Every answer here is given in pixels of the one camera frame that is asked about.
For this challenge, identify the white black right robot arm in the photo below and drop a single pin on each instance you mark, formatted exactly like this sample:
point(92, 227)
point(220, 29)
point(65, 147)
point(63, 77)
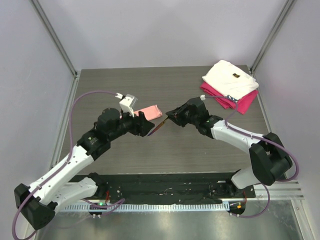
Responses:
point(268, 158)

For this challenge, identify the white slotted cable duct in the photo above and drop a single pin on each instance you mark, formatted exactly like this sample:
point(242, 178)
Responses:
point(125, 208)

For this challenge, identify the white folded cloth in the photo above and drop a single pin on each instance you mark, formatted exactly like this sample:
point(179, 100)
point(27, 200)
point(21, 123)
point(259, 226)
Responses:
point(230, 81)

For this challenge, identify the grey aluminium corner post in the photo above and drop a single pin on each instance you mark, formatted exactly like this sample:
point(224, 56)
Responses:
point(275, 29)

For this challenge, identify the grey left corner post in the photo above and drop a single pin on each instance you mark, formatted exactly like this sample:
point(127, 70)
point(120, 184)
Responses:
point(53, 35)

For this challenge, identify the iridescent purple utensil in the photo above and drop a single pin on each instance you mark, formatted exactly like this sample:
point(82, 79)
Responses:
point(157, 127)

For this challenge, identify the white wrist camera connector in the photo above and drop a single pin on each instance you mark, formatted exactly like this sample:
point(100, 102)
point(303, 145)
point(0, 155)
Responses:
point(203, 97)

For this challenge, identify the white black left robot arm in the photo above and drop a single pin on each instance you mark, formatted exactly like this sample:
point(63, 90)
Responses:
point(40, 201)

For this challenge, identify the magenta folded cloth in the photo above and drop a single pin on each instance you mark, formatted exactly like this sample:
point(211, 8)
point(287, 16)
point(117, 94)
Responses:
point(243, 104)

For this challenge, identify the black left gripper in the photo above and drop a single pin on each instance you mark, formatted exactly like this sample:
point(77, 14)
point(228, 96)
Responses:
point(141, 126)

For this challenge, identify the pink satin napkin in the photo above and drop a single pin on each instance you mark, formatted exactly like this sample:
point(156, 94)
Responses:
point(151, 112)

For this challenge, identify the white left wrist connector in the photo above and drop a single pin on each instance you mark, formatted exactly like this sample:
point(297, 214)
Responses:
point(127, 103)

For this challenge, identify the aluminium front rail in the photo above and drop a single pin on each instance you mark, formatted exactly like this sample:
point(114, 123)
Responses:
point(280, 191)

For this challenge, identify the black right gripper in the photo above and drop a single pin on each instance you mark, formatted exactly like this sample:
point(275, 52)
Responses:
point(182, 116)

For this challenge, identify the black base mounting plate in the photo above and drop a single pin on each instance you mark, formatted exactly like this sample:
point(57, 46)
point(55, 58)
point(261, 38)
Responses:
point(171, 188)

